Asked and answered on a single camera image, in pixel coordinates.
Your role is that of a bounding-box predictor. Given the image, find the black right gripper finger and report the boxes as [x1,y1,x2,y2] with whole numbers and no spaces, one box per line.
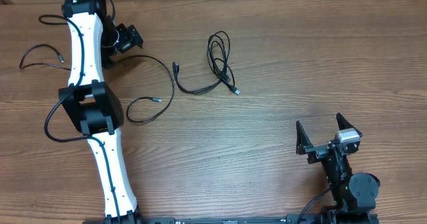
[296,121,314,155]
[336,113,363,137]

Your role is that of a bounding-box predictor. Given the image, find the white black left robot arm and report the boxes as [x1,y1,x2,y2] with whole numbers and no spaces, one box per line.
[54,0,143,223]

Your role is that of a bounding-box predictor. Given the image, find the black USB cable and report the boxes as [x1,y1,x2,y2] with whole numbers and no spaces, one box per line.
[19,43,176,124]
[206,30,242,96]
[171,61,231,96]

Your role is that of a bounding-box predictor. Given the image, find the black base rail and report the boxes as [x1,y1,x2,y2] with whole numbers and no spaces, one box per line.
[82,213,380,224]

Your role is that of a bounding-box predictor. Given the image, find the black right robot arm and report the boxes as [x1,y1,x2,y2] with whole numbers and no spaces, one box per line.
[296,113,380,223]

